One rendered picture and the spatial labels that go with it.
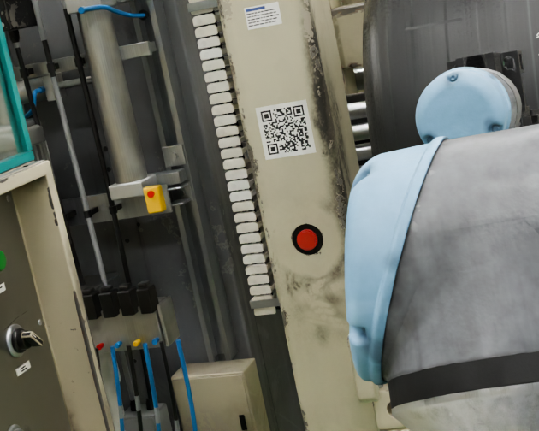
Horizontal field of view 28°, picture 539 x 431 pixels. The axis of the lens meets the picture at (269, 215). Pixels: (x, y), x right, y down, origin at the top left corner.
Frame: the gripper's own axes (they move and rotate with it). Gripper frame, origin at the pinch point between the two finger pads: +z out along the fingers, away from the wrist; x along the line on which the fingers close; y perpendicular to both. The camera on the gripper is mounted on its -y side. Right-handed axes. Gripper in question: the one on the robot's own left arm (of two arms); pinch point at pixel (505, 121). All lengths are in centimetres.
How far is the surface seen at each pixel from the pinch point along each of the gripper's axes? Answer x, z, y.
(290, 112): 30.8, 20.4, 5.0
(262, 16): 32.2, 18.8, 18.4
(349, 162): 25.6, 28.4, -3.4
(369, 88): 16.2, 6.2, 6.2
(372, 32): 15.2, 8.6, 13.0
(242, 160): 39.6, 22.2, -0.7
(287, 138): 31.9, 20.9, 1.5
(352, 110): 32, 62, 4
